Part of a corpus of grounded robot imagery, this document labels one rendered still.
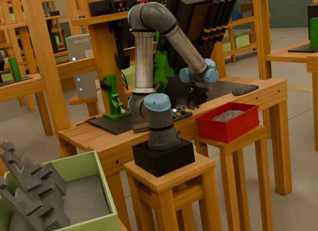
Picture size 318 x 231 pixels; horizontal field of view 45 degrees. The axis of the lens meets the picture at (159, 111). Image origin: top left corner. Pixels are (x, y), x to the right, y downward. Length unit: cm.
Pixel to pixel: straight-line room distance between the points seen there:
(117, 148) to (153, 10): 75
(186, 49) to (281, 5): 1127
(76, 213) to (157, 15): 88
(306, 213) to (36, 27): 218
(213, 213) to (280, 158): 123
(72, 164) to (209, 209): 68
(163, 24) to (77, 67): 106
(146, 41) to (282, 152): 156
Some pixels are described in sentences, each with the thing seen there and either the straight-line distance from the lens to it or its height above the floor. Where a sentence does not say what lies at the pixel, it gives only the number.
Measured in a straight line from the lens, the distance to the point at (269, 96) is 273.
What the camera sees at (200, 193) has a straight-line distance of 181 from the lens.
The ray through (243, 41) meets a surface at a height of 36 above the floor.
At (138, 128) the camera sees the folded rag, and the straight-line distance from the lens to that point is 212.
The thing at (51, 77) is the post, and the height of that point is 123.
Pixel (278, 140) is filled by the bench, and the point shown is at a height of 46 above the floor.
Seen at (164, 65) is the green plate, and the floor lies 119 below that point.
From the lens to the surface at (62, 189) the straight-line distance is 175.
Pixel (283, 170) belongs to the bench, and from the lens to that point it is 304.
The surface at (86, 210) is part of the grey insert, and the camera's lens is 158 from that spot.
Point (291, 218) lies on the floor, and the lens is 289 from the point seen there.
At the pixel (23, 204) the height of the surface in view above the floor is 102.
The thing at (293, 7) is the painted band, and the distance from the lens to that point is 1271.
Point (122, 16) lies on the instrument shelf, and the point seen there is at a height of 151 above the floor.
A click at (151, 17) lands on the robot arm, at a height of 152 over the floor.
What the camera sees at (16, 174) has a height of 107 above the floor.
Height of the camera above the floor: 161
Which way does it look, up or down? 17 degrees down
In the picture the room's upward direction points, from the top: 9 degrees counter-clockwise
